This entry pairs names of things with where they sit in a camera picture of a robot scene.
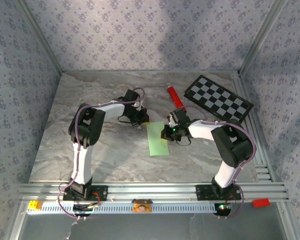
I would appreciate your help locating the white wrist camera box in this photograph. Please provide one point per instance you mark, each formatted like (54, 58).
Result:
(137, 106)
(170, 120)

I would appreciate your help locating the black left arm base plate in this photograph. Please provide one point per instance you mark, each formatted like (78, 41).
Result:
(102, 193)

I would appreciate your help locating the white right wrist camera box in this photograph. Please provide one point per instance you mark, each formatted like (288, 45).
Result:
(170, 120)

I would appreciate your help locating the grey metal panel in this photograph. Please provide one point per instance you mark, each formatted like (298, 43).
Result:
(165, 227)

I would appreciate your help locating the light green paper sheet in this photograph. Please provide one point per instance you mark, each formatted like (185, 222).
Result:
(157, 140)

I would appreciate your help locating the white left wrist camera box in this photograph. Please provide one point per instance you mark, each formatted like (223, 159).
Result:
(137, 106)

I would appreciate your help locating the orange clamp on rail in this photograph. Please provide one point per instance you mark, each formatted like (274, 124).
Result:
(141, 206)

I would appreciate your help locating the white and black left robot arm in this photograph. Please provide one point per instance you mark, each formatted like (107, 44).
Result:
(87, 127)

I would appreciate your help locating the black and white checkerboard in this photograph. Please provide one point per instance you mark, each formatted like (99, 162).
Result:
(215, 97)

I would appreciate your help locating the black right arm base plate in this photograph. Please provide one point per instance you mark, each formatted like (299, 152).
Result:
(202, 192)

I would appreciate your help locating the aluminium frame post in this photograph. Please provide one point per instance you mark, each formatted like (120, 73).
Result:
(262, 35)

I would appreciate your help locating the long aluminium mounting rail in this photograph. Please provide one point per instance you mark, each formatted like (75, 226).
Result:
(152, 191)

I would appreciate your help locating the aluminium side rail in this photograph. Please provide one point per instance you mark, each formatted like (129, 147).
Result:
(239, 85)

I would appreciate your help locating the red toy brick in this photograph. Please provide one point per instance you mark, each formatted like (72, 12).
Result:
(261, 202)

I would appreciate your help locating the yellow toy brick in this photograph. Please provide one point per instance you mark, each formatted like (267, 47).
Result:
(35, 205)

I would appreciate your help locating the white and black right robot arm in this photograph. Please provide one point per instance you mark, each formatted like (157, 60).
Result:
(235, 145)

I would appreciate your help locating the red glitter tube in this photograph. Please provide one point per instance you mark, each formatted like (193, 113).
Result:
(175, 96)

